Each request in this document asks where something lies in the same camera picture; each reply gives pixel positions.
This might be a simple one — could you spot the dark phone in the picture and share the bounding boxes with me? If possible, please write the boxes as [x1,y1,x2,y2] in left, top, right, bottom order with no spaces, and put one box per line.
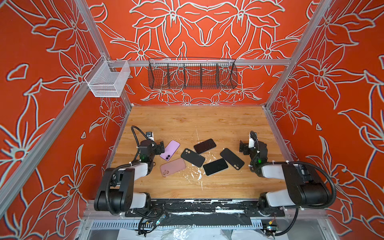
[194,139,217,154]

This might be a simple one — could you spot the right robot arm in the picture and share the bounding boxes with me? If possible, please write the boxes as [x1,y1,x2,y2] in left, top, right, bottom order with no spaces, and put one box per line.
[239,141,337,215]

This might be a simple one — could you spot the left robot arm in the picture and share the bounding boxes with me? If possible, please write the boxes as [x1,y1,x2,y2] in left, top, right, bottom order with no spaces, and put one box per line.
[94,139,165,216]

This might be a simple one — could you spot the purple phone case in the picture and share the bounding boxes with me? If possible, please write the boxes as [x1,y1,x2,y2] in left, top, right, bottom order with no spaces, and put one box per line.
[160,140,180,161]

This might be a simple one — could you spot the pink phone case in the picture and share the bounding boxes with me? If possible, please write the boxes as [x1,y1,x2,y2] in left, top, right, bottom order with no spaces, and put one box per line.
[160,158,186,177]

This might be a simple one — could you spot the black phone lower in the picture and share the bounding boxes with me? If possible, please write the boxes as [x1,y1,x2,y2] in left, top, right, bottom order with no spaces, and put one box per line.
[203,159,229,176]

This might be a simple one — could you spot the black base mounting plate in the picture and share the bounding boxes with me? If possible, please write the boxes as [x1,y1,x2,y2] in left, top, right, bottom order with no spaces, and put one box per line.
[124,198,286,218]

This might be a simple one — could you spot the clear plastic bin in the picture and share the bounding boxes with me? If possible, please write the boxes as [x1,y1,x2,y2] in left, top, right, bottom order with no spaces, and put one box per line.
[85,55,131,98]

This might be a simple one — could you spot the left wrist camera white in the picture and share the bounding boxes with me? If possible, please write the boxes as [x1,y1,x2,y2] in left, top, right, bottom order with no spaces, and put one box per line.
[146,132,155,141]

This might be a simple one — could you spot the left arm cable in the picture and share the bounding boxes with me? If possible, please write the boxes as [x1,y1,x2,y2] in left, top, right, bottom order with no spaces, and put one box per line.
[130,125,149,151]

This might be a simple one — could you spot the black phone case with camera hole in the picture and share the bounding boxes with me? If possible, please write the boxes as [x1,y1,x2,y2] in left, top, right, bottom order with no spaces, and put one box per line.
[181,148,206,168]

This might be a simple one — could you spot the black wire basket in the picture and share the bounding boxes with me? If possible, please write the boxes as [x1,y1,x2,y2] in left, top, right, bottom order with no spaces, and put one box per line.
[148,57,238,90]

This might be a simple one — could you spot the white cable duct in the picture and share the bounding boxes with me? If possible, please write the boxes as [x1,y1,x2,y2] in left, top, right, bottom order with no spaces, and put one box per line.
[89,219,263,230]

